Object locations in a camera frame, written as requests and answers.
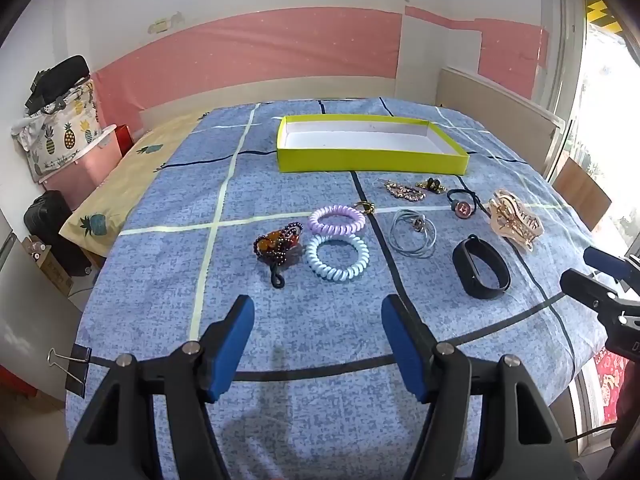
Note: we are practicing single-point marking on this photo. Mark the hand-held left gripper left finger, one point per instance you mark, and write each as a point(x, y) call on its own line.
point(234, 350)

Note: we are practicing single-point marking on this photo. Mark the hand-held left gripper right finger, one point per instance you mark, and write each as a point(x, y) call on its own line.
point(404, 350)

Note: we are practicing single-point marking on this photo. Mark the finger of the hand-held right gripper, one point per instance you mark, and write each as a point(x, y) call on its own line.
point(602, 259)
point(587, 287)

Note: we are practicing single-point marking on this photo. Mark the beige hair claw clip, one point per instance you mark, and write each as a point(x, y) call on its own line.
point(515, 217)

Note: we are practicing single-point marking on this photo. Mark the black wristband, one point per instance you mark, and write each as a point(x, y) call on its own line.
point(480, 267)

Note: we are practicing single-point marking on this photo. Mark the yellow-green cardboard box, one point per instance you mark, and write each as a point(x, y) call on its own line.
point(367, 142)

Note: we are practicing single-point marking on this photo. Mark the red patterned cloth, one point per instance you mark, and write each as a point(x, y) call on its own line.
point(610, 385)

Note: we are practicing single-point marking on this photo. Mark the brown wooden board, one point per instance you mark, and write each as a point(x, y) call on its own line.
point(582, 190)

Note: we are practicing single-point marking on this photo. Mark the blue plaid blanket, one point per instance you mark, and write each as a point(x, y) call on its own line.
point(300, 320)

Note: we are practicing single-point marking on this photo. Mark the rhinestone hair clip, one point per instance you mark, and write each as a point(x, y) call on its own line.
point(402, 191)

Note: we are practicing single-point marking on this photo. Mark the black binder clip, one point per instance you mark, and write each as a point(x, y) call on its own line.
point(75, 367)

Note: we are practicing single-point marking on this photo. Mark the beige wooden headboard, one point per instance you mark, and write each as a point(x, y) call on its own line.
point(492, 105)

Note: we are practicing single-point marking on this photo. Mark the yellow pineapple bed sheet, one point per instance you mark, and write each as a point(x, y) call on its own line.
point(130, 175)

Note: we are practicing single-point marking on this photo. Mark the cardboard box with bottles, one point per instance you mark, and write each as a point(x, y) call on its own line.
point(45, 265)

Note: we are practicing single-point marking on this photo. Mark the black suitcase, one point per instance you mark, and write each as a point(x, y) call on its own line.
point(47, 225)

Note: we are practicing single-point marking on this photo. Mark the pink storage box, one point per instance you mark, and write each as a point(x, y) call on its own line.
point(82, 170)

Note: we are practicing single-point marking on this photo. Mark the red box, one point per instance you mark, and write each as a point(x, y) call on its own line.
point(123, 137)

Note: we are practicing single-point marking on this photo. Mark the yellow black striped tape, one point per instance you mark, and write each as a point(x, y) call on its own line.
point(602, 12)

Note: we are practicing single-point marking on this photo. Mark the pineapple print fabric bag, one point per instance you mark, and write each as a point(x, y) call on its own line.
point(62, 132)

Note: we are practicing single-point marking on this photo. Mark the black bag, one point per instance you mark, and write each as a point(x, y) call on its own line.
point(57, 80)

